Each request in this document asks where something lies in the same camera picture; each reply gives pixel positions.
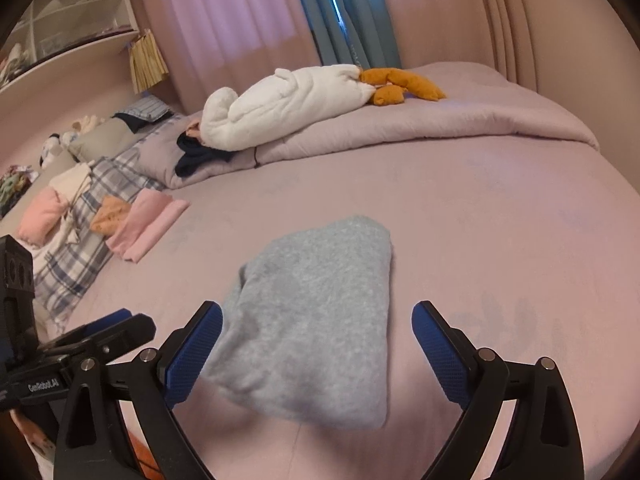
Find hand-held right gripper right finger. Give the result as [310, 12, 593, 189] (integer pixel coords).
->
[411, 300, 586, 480]

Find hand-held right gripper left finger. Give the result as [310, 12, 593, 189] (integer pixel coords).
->
[52, 300, 224, 480]

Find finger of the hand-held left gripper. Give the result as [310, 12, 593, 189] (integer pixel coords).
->
[47, 313, 157, 367]
[37, 308, 134, 350]

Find grey sweatshirt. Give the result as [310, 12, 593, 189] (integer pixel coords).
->
[200, 216, 393, 431]

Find pink folded clothes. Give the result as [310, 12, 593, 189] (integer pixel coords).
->
[106, 188, 191, 263]

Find pile of mixed clothes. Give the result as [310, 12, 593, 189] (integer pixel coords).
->
[0, 42, 31, 86]

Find white printed cloth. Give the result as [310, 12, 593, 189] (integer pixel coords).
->
[10, 407, 57, 480]

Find plaid pillow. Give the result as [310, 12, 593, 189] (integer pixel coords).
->
[30, 147, 171, 326]

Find white crumpled garment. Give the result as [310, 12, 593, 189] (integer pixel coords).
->
[25, 205, 85, 257]

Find orange folded garment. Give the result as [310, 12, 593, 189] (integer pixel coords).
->
[90, 196, 133, 236]

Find pink crumpled garment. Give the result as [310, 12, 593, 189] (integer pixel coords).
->
[17, 187, 71, 246]

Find cream folded garment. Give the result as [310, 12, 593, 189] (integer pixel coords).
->
[49, 165, 93, 196]

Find pink bed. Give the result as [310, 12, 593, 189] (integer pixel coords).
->
[0, 62, 640, 480]

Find floral cloth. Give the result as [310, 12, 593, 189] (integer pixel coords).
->
[0, 165, 38, 216]

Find dark navy garment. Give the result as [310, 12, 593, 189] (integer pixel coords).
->
[174, 132, 236, 178]

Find black and white plush toy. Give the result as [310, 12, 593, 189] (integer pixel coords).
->
[39, 132, 76, 168]

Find grey pillow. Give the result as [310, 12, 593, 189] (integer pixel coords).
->
[67, 116, 136, 163]

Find beige plush toy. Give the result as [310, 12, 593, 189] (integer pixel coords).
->
[70, 116, 108, 136]

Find blue striped pillow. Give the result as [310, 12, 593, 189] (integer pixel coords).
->
[114, 96, 171, 123]

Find pink quilt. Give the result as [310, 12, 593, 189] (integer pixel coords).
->
[145, 62, 601, 191]

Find yellow fringed hanging cloth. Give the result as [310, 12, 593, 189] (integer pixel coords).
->
[129, 30, 170, 93]

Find white goose plush toy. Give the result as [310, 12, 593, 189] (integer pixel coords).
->
[199, 65, 447, 152]

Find white shelf unit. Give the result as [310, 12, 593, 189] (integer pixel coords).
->
[0, 0, 141, 93]

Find pink curtain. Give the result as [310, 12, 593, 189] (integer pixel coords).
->
[372, 0, 543, 93]
[135, 0, 321, 111]

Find blue curtain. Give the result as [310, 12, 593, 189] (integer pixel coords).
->
[287, 0, 403, 71]

